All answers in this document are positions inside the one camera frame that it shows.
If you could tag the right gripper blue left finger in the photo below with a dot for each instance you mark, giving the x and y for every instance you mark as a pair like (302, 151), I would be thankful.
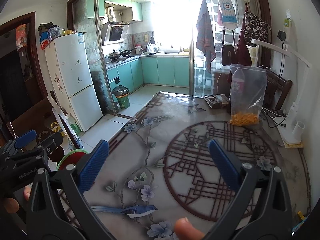
(57, 208)

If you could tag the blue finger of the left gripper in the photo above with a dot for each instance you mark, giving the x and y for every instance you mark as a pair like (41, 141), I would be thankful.
(25, 139)
(52, 146)

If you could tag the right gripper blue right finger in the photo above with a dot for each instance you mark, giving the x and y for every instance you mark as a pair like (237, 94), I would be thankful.
(272, 215)

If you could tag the green trash bin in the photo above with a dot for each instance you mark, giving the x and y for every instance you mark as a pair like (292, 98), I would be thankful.
(122, 95)

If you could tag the teal kitchen cabinets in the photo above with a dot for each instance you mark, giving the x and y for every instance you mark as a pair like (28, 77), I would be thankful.
(161, 70)

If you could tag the person's left hand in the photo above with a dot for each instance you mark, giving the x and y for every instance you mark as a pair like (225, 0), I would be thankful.
(11, 205)

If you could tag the person's right hand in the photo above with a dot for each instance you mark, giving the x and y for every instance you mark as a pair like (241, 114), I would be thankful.
(185, 230)

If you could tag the red green plastic stool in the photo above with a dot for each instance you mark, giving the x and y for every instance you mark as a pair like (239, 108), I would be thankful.
(71, 158)

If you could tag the carved wooden chair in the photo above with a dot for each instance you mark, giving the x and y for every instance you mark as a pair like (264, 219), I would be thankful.
(34, 118)

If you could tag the white two-door refrigerator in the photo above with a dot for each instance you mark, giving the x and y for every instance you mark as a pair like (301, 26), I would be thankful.
(71, 79)

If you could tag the black wok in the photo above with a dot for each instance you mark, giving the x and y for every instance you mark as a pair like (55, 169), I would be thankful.
(114, 55)

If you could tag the items on top of refrigerator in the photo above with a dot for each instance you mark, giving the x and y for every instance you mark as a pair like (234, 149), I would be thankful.
(48, 32)

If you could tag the dark snack package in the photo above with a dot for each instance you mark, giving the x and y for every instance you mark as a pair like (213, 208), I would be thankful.
(217, 101)

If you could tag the plastic bottle red label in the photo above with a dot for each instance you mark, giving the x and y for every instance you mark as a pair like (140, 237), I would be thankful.
(236, 80)

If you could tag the range hood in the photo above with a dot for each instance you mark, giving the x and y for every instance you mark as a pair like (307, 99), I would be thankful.
(112, 31)

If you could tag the clear zip bag orange snacks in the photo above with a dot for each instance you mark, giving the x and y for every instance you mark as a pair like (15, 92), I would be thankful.
(246, 108)

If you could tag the dark wooden chair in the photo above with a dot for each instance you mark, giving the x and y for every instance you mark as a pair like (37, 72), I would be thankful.
(276, 91)

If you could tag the dark red hanging garment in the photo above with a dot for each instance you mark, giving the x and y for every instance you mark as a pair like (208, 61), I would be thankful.
(242, 55)

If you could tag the black hanging bag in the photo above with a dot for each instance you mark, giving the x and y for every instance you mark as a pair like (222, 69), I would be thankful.
(227, 51)

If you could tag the hanging checked towel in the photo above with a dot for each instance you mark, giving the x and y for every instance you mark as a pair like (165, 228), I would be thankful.
(205, 38)

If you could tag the black white lettered bag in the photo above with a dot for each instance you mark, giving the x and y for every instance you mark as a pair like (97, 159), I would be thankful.
(255, 29)

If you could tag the blue white hanging apron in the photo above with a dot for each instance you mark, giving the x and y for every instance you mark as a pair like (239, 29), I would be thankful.
(226, 15)

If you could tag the white power strip with cables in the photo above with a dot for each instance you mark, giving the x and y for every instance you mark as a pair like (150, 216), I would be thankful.
(274, 120)

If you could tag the wall charger with cable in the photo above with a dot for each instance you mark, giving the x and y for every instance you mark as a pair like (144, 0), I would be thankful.
(283, 36)

